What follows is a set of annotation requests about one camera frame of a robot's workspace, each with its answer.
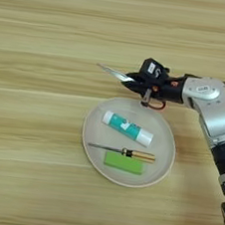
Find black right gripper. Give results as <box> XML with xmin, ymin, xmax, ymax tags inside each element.
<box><xmin>118</xmin><ymin>67</ymin><xmax>188</xmax><ymax>113</ymax></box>

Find red handled scissors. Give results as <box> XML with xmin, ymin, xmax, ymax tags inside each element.
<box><xmin>91</xmin><ymin>63</ymin><xmax>171</xmax><ymax>113</ymax></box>

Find white teal glue stick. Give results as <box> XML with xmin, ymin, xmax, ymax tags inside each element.
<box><xmin>99</xmin><ymin>110</ymin><xmax>157</xmax><ymax>148</ymax></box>

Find green rectangular block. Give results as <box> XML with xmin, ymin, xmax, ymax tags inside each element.
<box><xmin>102</xmin><ymin>149</ymin><xmax>146</xmax><ymax>176</ymax></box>

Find black box with white label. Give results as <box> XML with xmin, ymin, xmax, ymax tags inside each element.
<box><xmin>137</xmin><ymin>56</ymin><xmax>172</xmax><ymax>85</ymax></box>

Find round beige plate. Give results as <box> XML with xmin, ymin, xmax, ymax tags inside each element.
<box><xmin>76</xmin><ymin>93</ymin><xmax>183</xmax><ymax>193</ymax></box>

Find yellow handled screwdriver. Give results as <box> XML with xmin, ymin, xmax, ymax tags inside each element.
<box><xmin>86</xmin><ymin>141</ymin><xmax>157</xmax><ymax>165</ymax></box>

